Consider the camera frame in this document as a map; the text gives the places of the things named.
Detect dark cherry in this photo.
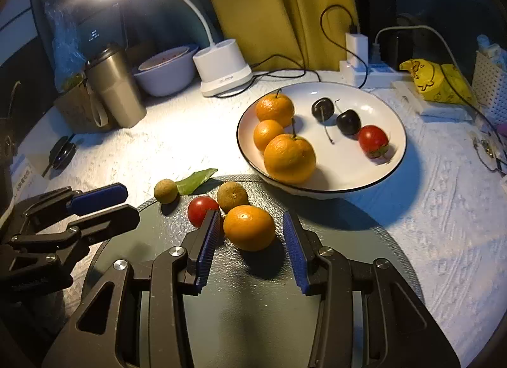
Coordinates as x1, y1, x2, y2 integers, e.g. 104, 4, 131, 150
311, 98, 335, 144
335, 99, 362, 136

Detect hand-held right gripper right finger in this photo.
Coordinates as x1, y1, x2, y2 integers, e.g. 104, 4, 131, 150
282, 212, 462, 368

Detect white plate with dark rim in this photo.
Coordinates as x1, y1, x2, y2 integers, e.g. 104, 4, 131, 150
236, 82, 408, 199

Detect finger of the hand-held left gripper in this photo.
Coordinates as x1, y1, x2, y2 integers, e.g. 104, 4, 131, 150
16, 183, 128, 218
10, 205, 141, 246

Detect green leaf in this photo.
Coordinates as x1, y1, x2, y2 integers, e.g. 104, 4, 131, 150
174, 168, 219, 195

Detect thin wire glasses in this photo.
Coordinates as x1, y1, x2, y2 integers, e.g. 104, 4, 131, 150
471, 132, 507, 174

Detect flat white box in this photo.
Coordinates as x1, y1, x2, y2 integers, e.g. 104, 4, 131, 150
392, 81, 472, 119

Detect white power strip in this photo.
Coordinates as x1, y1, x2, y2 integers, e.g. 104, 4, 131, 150
339, 60, 401, 87

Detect white perforated basket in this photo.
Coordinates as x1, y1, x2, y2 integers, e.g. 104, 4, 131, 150
471, 50, 507, 125

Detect large orange tangerine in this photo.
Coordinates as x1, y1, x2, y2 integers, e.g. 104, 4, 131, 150
263, 118, 317, 184

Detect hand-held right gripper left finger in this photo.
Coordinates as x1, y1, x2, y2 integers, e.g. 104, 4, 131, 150
42, 210, 222, 368

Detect white charger plug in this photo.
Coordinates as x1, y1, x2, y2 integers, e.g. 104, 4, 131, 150
345, 23, 370, 64

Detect yellow curtain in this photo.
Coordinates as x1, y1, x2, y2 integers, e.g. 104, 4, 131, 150
194, 0, 359, 72

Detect white desk lamp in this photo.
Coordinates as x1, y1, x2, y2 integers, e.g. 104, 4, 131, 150
85, 0, 253, 97

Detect pale purple bowl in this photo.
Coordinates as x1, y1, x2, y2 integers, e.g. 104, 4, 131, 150
132, 44, 199, 97

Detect small brown longan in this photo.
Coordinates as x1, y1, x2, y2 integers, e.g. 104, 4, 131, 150
154, 179, 179, 204

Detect grey metal tumbler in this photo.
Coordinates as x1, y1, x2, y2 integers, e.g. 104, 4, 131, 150
85, 44, 148, 129

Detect white cable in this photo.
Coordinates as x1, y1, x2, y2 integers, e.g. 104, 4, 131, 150
358, 25, 476, 107

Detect large brown longan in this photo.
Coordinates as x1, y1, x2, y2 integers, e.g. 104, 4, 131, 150
217, 182, 249, 214

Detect white printed card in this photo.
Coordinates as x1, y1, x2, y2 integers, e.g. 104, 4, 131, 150
10, 154, 48, 202

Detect red cherry tomato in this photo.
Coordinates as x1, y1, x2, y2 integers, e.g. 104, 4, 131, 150
358, 124, 391, 159
187, 196, 220, 229

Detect white bowl with food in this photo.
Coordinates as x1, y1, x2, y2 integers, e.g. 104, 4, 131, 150
138, 45, 191, 72

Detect blue plastic bag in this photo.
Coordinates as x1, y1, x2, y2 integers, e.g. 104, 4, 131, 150
45, 2, 90, 89

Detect small orange tangerine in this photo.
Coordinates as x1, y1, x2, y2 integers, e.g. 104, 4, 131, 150
253, 119, 286, 152

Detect black cable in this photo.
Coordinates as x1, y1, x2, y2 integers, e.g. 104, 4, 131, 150
214, 4, 359, 99

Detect black power adapter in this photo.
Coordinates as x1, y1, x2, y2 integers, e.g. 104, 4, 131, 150
372, 31, 413, 68

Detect brown cardboard box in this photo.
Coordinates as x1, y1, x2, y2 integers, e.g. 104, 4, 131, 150
53, 81, 115, 133

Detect black round case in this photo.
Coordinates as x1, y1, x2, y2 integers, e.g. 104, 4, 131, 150
42, 136, 78, 176

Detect dark green box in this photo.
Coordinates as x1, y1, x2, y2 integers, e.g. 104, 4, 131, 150
73, 4, 127, 60

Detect yellow snack bag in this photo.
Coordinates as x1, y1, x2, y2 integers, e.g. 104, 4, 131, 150
399, 58, 474, 105

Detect grey purple curtain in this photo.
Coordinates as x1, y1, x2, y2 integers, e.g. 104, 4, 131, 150
28, 0, 222, 60

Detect round grey placemat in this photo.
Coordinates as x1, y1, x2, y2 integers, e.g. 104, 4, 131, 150
81, 174, 428, 368

